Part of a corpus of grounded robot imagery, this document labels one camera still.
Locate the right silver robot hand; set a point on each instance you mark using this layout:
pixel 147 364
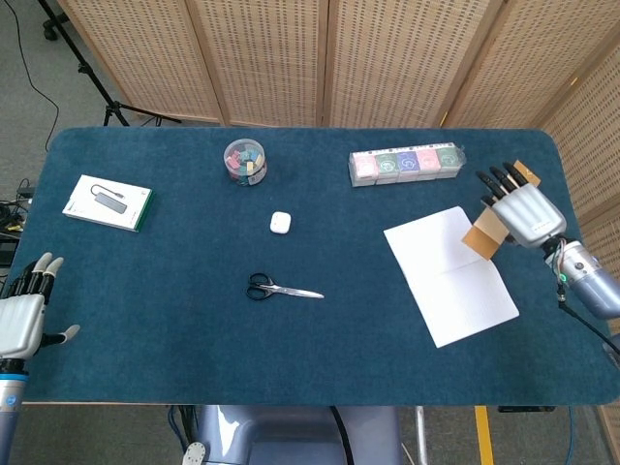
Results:
pixel 528 213

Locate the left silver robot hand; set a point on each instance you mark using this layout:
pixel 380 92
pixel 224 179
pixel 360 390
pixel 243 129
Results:
pixel 19 319

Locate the brown cardboard strip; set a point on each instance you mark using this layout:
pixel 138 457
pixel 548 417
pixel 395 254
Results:
pixel 482 237

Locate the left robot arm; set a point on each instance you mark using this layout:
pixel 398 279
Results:
pixel 9 392

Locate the white paper sheet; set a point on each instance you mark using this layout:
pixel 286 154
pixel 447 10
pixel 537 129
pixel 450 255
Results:
pixel 445 281

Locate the wrapped pack of tissue packets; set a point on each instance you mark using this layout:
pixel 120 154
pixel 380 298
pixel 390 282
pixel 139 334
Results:
pixel 407 164

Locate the white green USB hub box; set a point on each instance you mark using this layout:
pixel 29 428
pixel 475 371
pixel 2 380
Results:
pixel 106 203

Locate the blue table mat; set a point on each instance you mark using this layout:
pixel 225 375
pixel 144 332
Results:
pixel 194 339

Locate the white earbuds case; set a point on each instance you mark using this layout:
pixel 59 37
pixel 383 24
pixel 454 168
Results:
pixel 280 223

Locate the black tripod stand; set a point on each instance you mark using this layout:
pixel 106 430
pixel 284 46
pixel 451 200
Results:
pixel 97 82

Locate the clear jar of binder clips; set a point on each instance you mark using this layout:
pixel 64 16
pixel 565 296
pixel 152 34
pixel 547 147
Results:
pixel 244 162

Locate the black caster wheel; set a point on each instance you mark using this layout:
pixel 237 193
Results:
pixel 51 31

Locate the grey robot torso base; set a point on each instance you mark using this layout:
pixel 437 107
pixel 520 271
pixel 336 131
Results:
pixel 290 436

